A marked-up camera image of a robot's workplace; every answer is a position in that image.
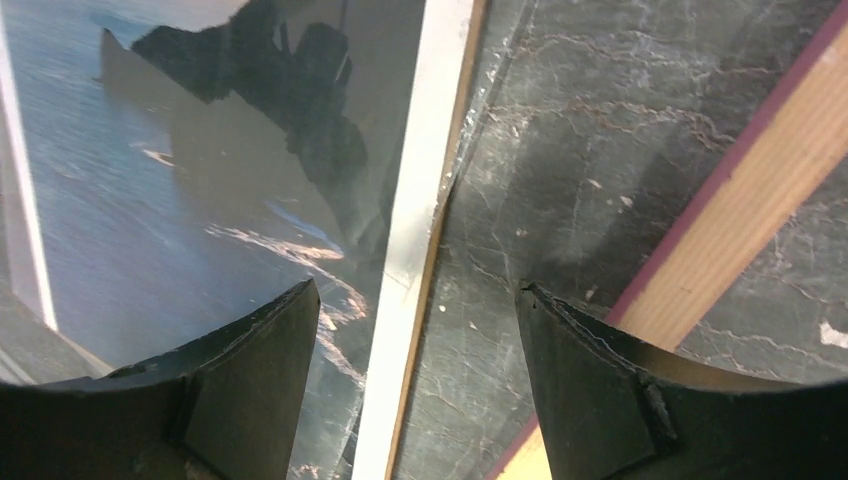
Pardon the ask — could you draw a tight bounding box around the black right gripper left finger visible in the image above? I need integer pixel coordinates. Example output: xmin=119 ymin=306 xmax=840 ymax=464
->
xmin=1 ymin=280 xmax=321 ymax=479

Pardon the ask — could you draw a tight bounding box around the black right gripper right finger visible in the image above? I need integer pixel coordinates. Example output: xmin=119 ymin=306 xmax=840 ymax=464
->
xmin=515 ymin=283 xmax=847 ymax=479

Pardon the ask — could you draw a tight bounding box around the pink wooden picture frame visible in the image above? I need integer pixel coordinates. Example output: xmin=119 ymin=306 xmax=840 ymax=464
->
xmin=490 ymin=2 xmax=847 ymax=479

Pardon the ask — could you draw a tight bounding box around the coastal landscape photo print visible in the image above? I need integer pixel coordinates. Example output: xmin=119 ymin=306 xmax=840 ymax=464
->
xmin=1 ymin=1 xmax=484 ymax=479

